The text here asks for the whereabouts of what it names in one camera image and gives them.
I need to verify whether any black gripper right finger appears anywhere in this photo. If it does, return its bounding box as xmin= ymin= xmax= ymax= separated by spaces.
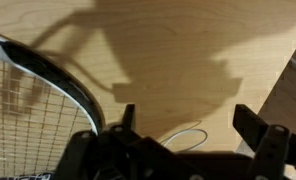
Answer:
xmin=232 ymin=103 xmax=296 ymax=180

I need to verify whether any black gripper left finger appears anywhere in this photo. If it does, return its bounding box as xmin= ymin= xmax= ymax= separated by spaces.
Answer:
xmin=51 ymin=103 xmax=206 ymax=180

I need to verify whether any white blue teal tennis racket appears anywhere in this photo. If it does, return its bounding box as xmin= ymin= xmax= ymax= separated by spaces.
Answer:
xmin=0 ymin=29 xmax=106 ymax=180

